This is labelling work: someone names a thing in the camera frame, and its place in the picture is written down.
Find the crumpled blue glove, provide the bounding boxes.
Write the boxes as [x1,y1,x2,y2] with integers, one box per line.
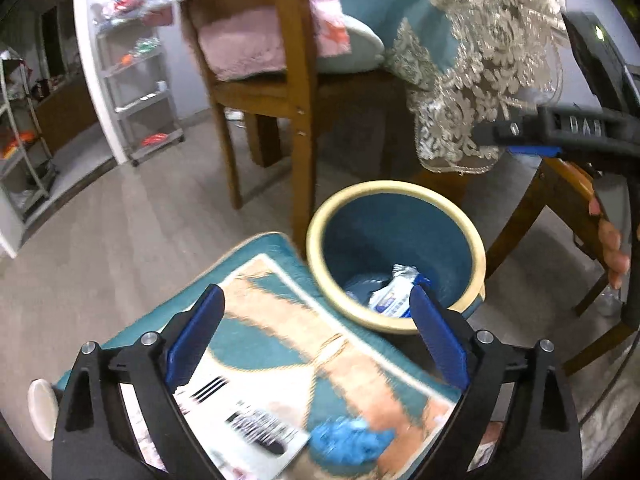
[310,416,396,468]

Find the teal printed mat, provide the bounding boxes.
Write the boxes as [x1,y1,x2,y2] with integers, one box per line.
[52,231,463,480]

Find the pink seat cushion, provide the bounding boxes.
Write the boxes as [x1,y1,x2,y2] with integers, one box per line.
[192,0,351,81]

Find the grey plastic shelf rack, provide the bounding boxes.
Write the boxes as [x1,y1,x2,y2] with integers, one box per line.
[92,0,186,167]

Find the blue bin with cream rim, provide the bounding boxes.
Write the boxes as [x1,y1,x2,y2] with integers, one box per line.
[306,180,487,335]

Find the metal shelf rack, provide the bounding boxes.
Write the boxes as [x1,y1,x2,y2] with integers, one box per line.
[0,50,58,221]

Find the white paper with barcode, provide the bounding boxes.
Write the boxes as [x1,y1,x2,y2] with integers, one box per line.
[120,360,311,480]

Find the grey patterned rug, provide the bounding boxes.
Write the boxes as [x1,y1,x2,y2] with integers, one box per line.
[565,355,640,463]

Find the wooden chair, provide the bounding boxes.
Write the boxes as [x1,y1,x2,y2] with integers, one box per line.
[180,0,416,261]
[485,157,636,376]

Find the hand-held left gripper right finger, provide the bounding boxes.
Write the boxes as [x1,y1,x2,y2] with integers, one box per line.
[409,282,583,480]

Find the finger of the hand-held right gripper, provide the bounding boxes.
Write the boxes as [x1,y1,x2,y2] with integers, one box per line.
[472,115,563,158]

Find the white and blue wrapper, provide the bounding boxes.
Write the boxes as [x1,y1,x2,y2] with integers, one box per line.
[367,264,433,318]

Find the white round cushion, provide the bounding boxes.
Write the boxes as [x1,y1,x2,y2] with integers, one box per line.
[315,15,386,73]

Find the person's right hand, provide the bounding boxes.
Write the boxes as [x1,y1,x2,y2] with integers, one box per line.
[589,195,632,291]

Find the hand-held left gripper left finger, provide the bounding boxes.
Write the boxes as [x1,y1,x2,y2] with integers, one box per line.
[51,284,226,480]

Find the dark paper cup white lid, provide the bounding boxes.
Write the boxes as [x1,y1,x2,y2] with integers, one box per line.
[27,379,63,442]

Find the wooden cabinet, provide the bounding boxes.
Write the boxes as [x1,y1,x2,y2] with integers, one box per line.
[35,72,98,153]

